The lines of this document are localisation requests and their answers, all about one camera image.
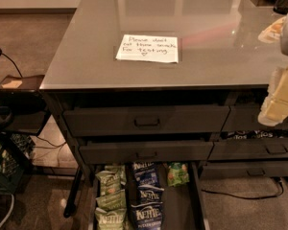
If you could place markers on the green rice chip bag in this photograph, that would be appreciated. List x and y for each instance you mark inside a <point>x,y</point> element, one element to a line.
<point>177,174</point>

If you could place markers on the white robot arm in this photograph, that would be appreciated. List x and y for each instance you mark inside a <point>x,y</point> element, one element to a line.
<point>278,31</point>

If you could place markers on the dark snack bags in drawer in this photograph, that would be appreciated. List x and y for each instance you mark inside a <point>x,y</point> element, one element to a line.
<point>255,134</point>

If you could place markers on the top right grey drawer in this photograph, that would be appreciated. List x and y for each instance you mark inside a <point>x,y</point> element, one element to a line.
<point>244,117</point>

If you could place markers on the grey drawer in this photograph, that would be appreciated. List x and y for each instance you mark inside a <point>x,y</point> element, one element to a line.
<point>244,117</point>
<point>158,151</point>
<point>108,121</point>
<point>269,148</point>
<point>245,169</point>

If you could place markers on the middle right grey drawer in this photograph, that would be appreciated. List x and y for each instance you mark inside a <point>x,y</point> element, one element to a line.
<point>269,148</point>

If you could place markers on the bottom right grey drawer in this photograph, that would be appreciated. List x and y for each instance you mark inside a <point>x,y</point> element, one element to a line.
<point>245,169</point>

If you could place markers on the top left grey drawer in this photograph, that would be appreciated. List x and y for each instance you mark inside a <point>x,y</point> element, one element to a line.
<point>108,121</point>

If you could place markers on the blue Kettle bag back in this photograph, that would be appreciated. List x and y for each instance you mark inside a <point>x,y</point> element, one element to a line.
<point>145,173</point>

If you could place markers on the blue kettle bag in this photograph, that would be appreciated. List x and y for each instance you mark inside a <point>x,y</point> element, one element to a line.
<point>145,173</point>
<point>149,193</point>
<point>147,216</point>

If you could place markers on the blue Kettle bag middle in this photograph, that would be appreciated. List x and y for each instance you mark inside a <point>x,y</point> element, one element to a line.
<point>149,193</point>

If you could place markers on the blue Kettle bag front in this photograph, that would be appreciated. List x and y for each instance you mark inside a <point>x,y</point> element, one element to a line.
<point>147,216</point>

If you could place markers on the middle left grey drawer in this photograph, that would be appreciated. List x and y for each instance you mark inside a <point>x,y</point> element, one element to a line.
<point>158,151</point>

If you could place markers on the open bottom left drawer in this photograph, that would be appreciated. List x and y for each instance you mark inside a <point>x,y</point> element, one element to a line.
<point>183,207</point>

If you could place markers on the green Kettle bag back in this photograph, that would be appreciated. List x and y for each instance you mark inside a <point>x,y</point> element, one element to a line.
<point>112,179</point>

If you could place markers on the green kettle bag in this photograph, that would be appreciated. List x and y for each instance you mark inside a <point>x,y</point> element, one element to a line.
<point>112,179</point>
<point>113,201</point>
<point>111,220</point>

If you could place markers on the green Kettle bag middle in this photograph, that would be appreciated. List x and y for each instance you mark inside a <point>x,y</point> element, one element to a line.
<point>113,201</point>

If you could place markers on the green Kettle bag front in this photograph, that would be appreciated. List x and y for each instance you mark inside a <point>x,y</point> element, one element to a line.
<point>111,220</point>

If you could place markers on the grey cabinet with glass top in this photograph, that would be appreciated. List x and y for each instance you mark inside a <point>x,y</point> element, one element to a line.
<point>168,80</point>

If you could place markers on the white handwritten paper note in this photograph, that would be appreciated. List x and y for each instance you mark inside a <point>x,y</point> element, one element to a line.
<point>164,49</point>

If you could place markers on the black side table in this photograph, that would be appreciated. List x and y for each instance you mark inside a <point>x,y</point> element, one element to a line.
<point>22,108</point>

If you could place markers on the black crate with snacks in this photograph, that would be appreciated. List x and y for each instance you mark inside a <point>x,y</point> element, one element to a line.
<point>10,170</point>

